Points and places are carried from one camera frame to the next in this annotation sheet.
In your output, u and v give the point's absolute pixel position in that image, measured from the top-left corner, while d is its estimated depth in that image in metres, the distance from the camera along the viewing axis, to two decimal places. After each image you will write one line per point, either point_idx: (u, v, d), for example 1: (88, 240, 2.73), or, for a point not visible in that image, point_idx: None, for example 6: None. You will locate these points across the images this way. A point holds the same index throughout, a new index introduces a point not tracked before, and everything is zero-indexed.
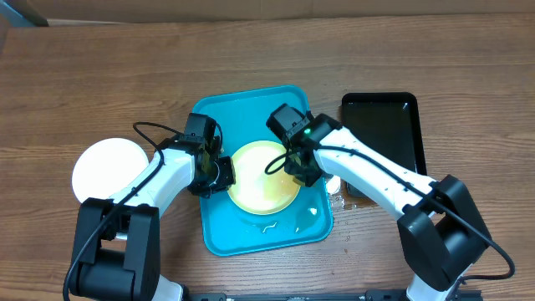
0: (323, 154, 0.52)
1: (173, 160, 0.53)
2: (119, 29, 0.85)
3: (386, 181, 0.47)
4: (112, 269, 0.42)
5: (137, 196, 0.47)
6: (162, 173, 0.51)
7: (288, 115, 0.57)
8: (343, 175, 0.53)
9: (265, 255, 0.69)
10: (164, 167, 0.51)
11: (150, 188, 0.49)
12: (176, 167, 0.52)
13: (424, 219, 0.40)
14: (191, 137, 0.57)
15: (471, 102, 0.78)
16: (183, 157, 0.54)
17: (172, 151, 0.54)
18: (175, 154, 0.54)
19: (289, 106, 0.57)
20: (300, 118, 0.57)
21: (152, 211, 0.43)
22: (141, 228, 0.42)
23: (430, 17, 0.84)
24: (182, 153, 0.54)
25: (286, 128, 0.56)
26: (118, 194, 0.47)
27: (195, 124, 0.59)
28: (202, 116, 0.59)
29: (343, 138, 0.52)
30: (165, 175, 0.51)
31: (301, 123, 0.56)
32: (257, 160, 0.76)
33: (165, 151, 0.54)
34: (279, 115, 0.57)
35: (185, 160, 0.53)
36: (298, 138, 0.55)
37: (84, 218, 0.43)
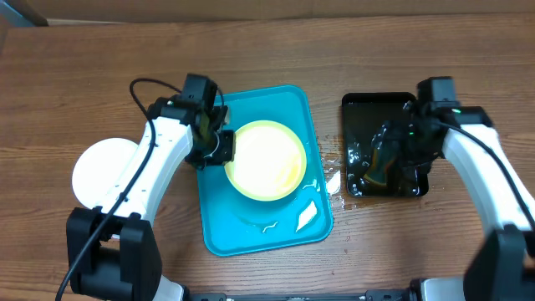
0: (459, 137, 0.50)
1: (165, 137, 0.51)
2: (119, 29, 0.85)
3: (502, 187, 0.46)
4: (110, 276, 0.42)
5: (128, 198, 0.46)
6: (155, 157, 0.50)
7: (445, 89, 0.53)
8: (459, 163, 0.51)
9: (265, 255, 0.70)
10: (158, 149, 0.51)
11: (143, 183, 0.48)
12: (169, 148, 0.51)
13: (521, 245, 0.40)
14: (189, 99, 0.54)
15: (471, 102, 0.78)
16: (177, 131, 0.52)
17: (163, 125, 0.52)
18: (168, 128, 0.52)
19: (452, 80, 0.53)
20: (455, 99, 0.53)
21: (144, 227, 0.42)
22: (132, 243, 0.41)
23: (431, 17, 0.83)
24: (175, 126, 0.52)
25: (436, 99, 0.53)
26: (106, 200, 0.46)
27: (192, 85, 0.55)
28: (202, 78, 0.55)
29: (489, 138, 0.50)
30: (157, 161, 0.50)
31: (451, 104, 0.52)
32: (257, 144, 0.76)
33: (155, 125, 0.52)
34: (439, 81, 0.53)
35: (179, 133, 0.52)
36: (442, 112, 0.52)
37: (73, 232, 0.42)
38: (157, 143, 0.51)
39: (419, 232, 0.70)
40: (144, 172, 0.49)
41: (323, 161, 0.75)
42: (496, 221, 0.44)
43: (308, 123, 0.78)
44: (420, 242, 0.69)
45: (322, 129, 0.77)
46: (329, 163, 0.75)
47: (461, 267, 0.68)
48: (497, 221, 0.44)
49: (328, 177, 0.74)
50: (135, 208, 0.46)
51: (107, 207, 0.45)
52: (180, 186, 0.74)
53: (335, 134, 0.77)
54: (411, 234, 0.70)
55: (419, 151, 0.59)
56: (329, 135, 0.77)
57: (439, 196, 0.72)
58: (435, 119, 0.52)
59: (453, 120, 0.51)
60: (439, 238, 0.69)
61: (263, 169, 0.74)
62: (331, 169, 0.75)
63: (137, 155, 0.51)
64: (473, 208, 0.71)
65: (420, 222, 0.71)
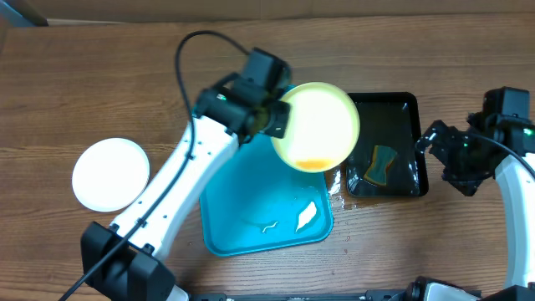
0: (517, 169, 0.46)
1: (204, 149, 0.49)
2: (119, 28, 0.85)
3: None
4: (116, 287, 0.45)
5: (150, 218, 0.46)
6: (189, 171, 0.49)
7: (517, 104, 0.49)
8: (504, 190, 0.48)
9: (264, 255, 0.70)
10: (191, 162, 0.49)
11: (170, 204, 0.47)
12: (203, 165, 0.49)
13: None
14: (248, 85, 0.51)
15: (471, 102, 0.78)
16: (218, 142, 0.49)
17: (204, 131, 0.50)
18: (210, 138, 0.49)
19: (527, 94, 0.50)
20: (525, 116, 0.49)
21: (153, 263, 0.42)
22: (141, 276, 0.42)
23: (431, 16, 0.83)
24: (217, 135, 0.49)
25: (505, 113, 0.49)
26: (126, 220, 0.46)
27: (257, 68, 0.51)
28: (267, 57, 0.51)
29: None
30: (190, 178, 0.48)
31: (522, 120, 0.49)
32: (306, 114, 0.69)
33: (196, 125, 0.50)
34: (512, 92, 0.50)
35: (219, 145, 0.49)
36: (509, 127, 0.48)
37: (93, 244, 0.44)
38: (194, 155, 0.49)
39: (419, 232, 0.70)
40: (175, 188, 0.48)
41: None
42: (522, 283, 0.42)
43: None
44: (420, 242, 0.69)
45: None
46: None
47: (461, 267, 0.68)
48: (521, 283, 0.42)
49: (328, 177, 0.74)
50: (152, 236, 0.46)
51: (124, 230, 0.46)
52: None
53: None
54: (411, 234, 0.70)
55: (470, 165, 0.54)
56: None
57: (439, 196, 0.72)
58: (497, 132, 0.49)
59: (517, 140, 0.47)
60: (439, 238, 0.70)
61: (308, 137, 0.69)
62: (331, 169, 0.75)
63: (172, 162, 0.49)
64: (474, 208, 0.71)
65: (420, 222, 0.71)
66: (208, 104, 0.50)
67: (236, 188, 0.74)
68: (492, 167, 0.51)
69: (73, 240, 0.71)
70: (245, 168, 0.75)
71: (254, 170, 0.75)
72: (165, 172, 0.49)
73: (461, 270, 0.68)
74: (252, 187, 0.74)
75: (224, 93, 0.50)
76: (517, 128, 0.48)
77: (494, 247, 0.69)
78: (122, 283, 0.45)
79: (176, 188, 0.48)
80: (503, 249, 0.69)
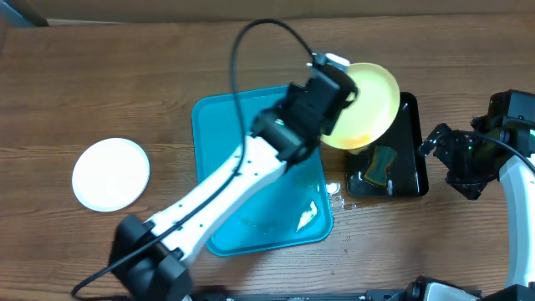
0: (522, 169, 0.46)
1: (252, 168, 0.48)
2: (120, 28, 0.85)
3: None
4: (137, 283, 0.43)
5: (185, 223, 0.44)
6: (232, 186, 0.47)
7: (522, 106, 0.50)
8: (506, 190, 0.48)
9: (264, 255, 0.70)
10: (236, 178, 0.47)
11: (207, 214, 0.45)
12: (248, 183, 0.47)
13: None
14: (309, 106, 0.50)
15: (471, 102, 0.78)
16: (268, 166, 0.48)
17: (256, 151, 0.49)
18: (260, 158, 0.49)
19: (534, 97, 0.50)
20: (531, 119, 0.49)
21: (180, 269, 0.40)
22: (165, 278, 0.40)
23: (430, 17, 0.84)
24: (268, 159, 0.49)
25: (510, 114, 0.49)
26: (163, 219, 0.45)
27: (321, 90, 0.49)
28: (332, 85, 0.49)
29: None
30: (232, 193, 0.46)
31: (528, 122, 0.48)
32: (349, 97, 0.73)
33: (249, 145, 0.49)
34: (519, 94, 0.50)
35: (267, 170, 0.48)
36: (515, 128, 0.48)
37: (126, 235, 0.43)
38: (240, 170, 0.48)
39: (419, 232, 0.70)
40: (215, 200, 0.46)
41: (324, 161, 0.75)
42: (522, 282, 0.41)
43: None
44: (420, 242, 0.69)
45: None
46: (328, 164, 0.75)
47: (461, 267, 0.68)
48: (521, 282, 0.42)
49: (328, 177, 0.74)
50: (185, 242, 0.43)
51: (159, 229, 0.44)
52: (180, 185, 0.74)
53: None
54: (412, 234, 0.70)
55: (476, 169, 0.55)
56: None
57: (439, 196, 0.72)
58: (503, 132, 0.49)
59: (522, 140, 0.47)
60: (439, 238, 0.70)
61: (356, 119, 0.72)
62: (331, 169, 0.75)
63: (216, 175, 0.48)
64: (474, 208, 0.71)
65: (420, 222, 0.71)
66: (265, 126, 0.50)
67: None
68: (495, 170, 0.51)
69: (73, 239, 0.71)
70: None
71: None
72: (207, 181, 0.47)
73: (461, 270, 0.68)
74: None
75: (282, 116, 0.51)
76: (522, 128, 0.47)
77: (494, 247, 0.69)
78: (145, 281, 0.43)
79: (217, 200, 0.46)
80: (503, 249, 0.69)
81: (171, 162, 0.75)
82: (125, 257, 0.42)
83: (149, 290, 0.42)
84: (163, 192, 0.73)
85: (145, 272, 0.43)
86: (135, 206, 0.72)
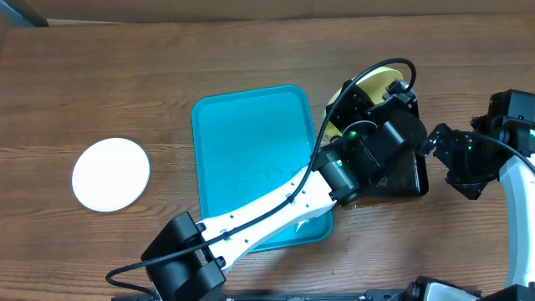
0: (521, 168, 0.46)
1: (304, 199, 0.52)
2: (120, 29, 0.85)
3: None
4: (169, 283, 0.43)
5: (236, 234, 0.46)
6: (284, 212, 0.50)
7: (523, 106, 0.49)
8: (506, 190, 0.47)
9: (264, 255, 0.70)
10: (290, 206, 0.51)
11: (257, 232, 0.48)
12: (300, 211, 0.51)
13: None
14: (370, 153, 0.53)
15: (471, 102, 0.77)
16: (320, 201, 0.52)
17: (313, 184, 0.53)
18: (314, 193, 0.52)
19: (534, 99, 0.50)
20: (532, 119, 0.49)
21: (219, 279, 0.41)
22: (203, 284, 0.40)
23: (430, 17, 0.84)
24: (322, 193, 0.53)
25: (510, 114, 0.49)
26: (213, 224, 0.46)
27: (386, 139, 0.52)
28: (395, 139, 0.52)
29: None
30: (283, 217, 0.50)
31: (528, 121, 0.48)
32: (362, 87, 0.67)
33: (310, 178, 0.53)
34: (518, 95, 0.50)
35: (318, 205, 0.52)
36: (515, 126, 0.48)
37: (175, 231, 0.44)
38: (295, 200, 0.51)
39: (419, 232, 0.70)
40: (267, 222, 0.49)
41: None
42: (522, 282, 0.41)
43: (308, 123, 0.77)
44: (420, 242, 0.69)
45: None
46: None
47: (461, 267, 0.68)
48: (521, 282, 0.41)
49: None
50: (227, 252, 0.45)
51: (208, 234, 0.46)
52: (180, 185, 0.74)
53: None
54: (411, 234, 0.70)
55: (476, 169, 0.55)
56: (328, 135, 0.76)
57: (439, 196, 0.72)
58: (503, 133, 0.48)
59: (522, 140, 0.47)
60: (439, 238, 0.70)
61: None
62: None
63: (272, 198, 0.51)
64: (473, 208, 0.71)
65: (420, 222, 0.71)
66: (324, 164, 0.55)
67: (236, 188, 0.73)
68: (495, 169, 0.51)
69: (73, 240, 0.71)
70: (244, 168, 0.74)
71: (253, 170, 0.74)
72: (262, 201, 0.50)
73: (461, 270, 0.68)
74: (252, 187, 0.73)
75: (343, 157, 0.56)
76: (522, 128, 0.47)
77: (494, 247, 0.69)
78: (178, 282, 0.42)
79: (268, 221, 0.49)
80: (504, 249, 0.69)
81: (171, 162, 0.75)
82: (170, 254, 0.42)
83: (178, 293, 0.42)
84: (163, 192, 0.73)
85: (180, 272, 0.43)
86: (135, 206, 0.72)
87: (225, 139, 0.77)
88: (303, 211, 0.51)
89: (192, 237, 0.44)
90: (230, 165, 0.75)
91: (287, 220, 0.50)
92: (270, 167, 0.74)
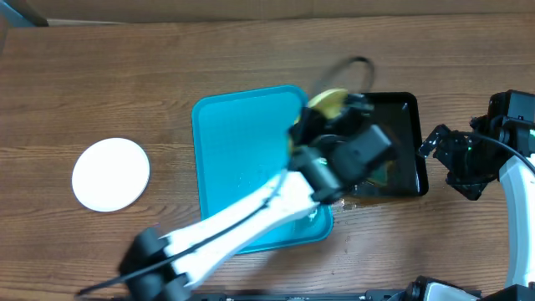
0: (522, 168, 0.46)
1: (282, 202, 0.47)
2: (120, 29, 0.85)
3: None
4: (145, 297, 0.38)
5: (204, 248, 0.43)
6: (262, 219, 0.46)
7: (523, 106, 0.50)
8: (506, 189, 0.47)
9: (264, 255, 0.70)
10: (266, 211, 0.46)
11: (229, 244, 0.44)
12: (278, 217, 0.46)
13: None
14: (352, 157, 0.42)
15: (471, 102, 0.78)
16: (301, 205, 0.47)
17: (293, 186, 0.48)
18: (294, 196, 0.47)
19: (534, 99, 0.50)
20: (531, 119, 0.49)
21: (185, 296, 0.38)
22: None
23: (431, 17, 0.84)
24: (302, 196, 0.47)
25: (510, 115, 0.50)
26: (180, 237, 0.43)
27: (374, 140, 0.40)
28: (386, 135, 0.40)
29: None
30: (258, 226, 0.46)
31: (528, 121, 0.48)
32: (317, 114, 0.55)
33: (289, 179, 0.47)
34: (518, 95, 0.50)
35: (301, 208, 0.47)
36: (516, 126, 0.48)
37: (141, 243, 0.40)
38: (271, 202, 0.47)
39: (419, 232, 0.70)
40: (242, 232, 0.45)
41: None
42: (522, 282, 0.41)
43: None
44: (419, 242, 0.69)
45: None
46: None
47: (461, 267, 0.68)
48: (521, 282, 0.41)
49: None
50: (194, 267, 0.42)
51: (175, 247, 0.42)
52: (180, 185, 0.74)
53: None
54: (411, 234, 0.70)
55: (476, 170, 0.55)
56: None
57: (439, 196, 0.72)
58: (503, 132, 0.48)
59: (522, 140, 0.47)
60: (439, 238, 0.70)
61: None
62: None
63: (247, 203, 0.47)
64: (473, 208, 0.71)
65: (420, 222, 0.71)
66: (306, 161, 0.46)
67: (236, 188, 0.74)
68: (495, 170, 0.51)
69: (73, 240, 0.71)
70: (245, 168, 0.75)
71: (253, 170, 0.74)
72: (235, 206, 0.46)
73: (460, 270, 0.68)
74: (252, 187, 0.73)
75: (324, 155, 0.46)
76: (522, 128, 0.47)
77: (494, 247, 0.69)
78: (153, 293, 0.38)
79: (244, 230, 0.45)
80: (504, 249, 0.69)
81: (170, 162, 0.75)
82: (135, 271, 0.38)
83: None
84: (163, 192, 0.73)
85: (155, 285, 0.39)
86: (135, 206, 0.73)
87: (226, 140, 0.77)
88: (282, 216, 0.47)
89: (158, 252, 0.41)
90: (230, 165, 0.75)
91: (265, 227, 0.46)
92: (270, 167, 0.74)
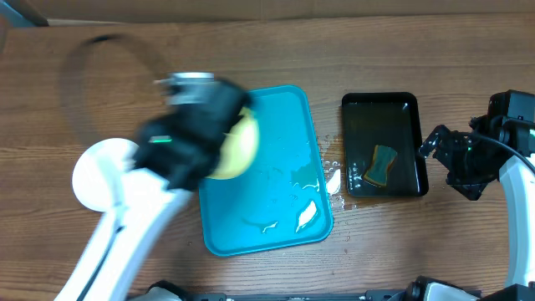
0: (521, 167, 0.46)
1: (134, 211, 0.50)
2: (120, 29, 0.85)
3: None
4: None
5: (97, 280, 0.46)
6: (121, 241, 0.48)
7: (522, 106, 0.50)
8: (506, 189, 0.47)
9: (265, 255, 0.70)
10: (123, 232, 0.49)
11: (112, 273, 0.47)
12: (130, 231, 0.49)
13: None
14: (206, 119, 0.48)
15: (471, 102, 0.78)
16: (153, 205, 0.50)
17: (129, 191, 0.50)
18: (140, 202, 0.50)
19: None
20: (531, 119, 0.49)
21: None
22: None
23: (430, 17, 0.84)
24: (152, 198, 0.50)
25: (510, 115, 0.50)
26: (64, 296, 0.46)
27: (218, 99, 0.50)
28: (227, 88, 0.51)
29: None
30: (99, 254, 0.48)
31: (527, 121, 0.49)
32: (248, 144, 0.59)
33: (124, 186, 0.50)
34: (517, 95, 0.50)
35: (155, 213, 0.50)
36: (515, 126, 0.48)
37: None
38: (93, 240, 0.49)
39: (420, 232, 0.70)
40: (119, 261, 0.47)
41: (323, 161, 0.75)
42: (522, 282, 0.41)
43: (308, 123, 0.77)
44: (420, 242, 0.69)
45: (323, 129, 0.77)
46: (328, 163, 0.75)
47: (461, 267, 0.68)
48: (521, 282, 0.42)
49: (328, 177, 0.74)
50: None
51: None
52: None
53: (335, 134, 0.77)
54: (412, 234, 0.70)
55: (476, 170, 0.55)
56: (329, 135, 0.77)
57: (439, 196, 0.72)
58: (503, 132, 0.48)
59: (522, 140, 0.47)
60: (439, 238, 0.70)
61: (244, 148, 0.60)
62: (331, 168, 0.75)
63: (94, 240, 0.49)
64: (473, 208, 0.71)
65: (420, 222, 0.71)
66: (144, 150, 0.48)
67: (236, 188, 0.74)
68: (495, 169, 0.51)
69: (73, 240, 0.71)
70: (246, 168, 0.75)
71: (254, 171, 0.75)
72: (90, 249, 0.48)
73: (461, 270, 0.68)
74: (252, 187, 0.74)
75: (171, 133, 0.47)
76: (522, 128, 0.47)
77: (494, 247, 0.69)
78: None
79: (117, 259, 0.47)
80: (504, 249, 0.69)
81: None
82: None
83: None
84: None
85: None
86: None
87: None
88: (139, 231, 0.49)
89: None
90: None
91: (137, 242, 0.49)
92: (271, 167, 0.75)
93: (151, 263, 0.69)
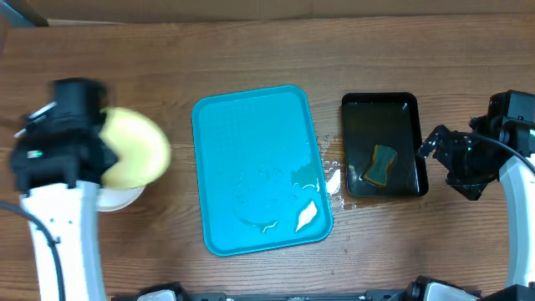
0: (522, 167, 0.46)
1: (63, 220, 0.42)
2: (120, 29, 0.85)
3: None
4: None
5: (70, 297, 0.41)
6: (67, 254, 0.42)
7: (522, 106, 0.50)
8: (506, 189, 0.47)
9: (264, 255, 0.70)
10: (61, 246, 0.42)
11: (79, 290, 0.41)
12: (73, 234, 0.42)
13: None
14: (65, 120, 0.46)
15: (471, 102, 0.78)
16: (73, 203, 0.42)
17: (46, 206, 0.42)
18: (59, 207, 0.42)
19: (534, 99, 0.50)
20: (531, 119, 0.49)
21: None
22: None
23: (431, 17, 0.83)
24: (67, 199, 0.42)
25: (510, 115, 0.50)
26: None
27: (70, 99, 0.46)
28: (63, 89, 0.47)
29: None
30: (53, 272, 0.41)
31: (527, 121, 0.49)
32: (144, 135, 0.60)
33: (34, 206, 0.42)
34: (517, 95, 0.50)
35: (78, 210, 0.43)
36: (515, 126, 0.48)
37: None
38: (39, 274, 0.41)
39: (420, 232, 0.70)
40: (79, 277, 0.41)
41: (323, 161, 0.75)
42: (522, 282, 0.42)
43: (308, 123, 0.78)
44: (420, 242, 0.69)
45: (323, 129, 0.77)
46: (328, 163, 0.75)
47: (461, 267, 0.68)
48: (521, 282, 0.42)
49: (328, 177, 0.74)
50: None
51: None
52: (180, 185, 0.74)
53: (335, 134, 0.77)
54: (412, 233, 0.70)
55: (476, 170, 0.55)
56: (329, 135, 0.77)
57: (439, 196, 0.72)
58: (503, 133, 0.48)
59: (522, 140, 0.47)
60: (439, 238, 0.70)
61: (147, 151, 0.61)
62: (331, 168, 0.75)
63: (41, 266, 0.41)
64: (474, 208, 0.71)
65: (420, 222, 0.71)
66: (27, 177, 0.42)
67: (236, 188, 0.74)
68: (495, 170, 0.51)
69: None
70: (245, 168, 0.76)
71: (254, 171, 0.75)
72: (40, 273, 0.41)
73: (461, 270, 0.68)
74: (252, 187, 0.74)
75: (41, 145, 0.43)
76: (522, 129, 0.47)
77: (494, 247, 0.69)
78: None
79: (76, 277, 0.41)
80: (504, 249, 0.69)
81: (171, 162, 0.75)
82: None
83: None
84: (163, 192, 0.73)
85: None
86: (135, 206, 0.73)
87: (226, 140, 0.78)
88: (77, 233, 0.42)
89: None
90: (230, 165, 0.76)
91: (82, 247, 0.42)
92: (270, 167, 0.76)
93: (151, 263, 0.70)
